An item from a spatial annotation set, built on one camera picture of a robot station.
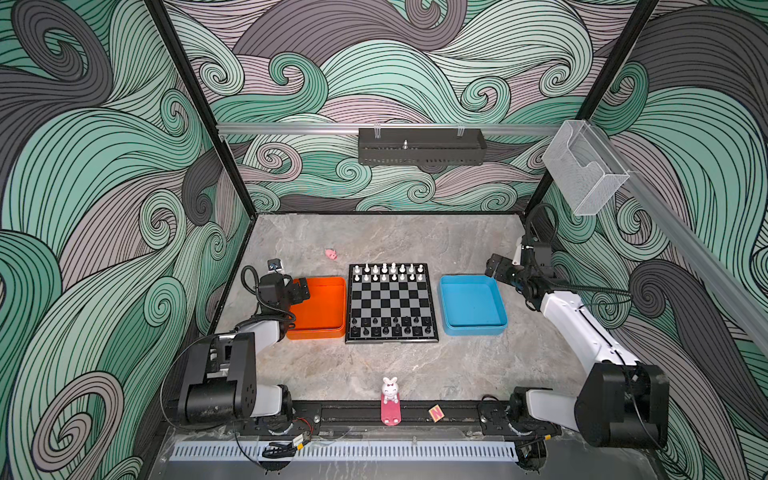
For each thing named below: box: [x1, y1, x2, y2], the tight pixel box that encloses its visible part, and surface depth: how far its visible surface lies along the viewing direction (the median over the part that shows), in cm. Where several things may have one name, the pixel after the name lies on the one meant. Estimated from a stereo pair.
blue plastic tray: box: [439, 275, 508, 336], surface depth 94 cm
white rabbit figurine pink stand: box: [381, 377, 401, 427], surface depth 74 cm
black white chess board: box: [345, 263, 439, 344], surface depth 94 cm
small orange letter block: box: [428, 404, 445, 422], surface depth 75 cm
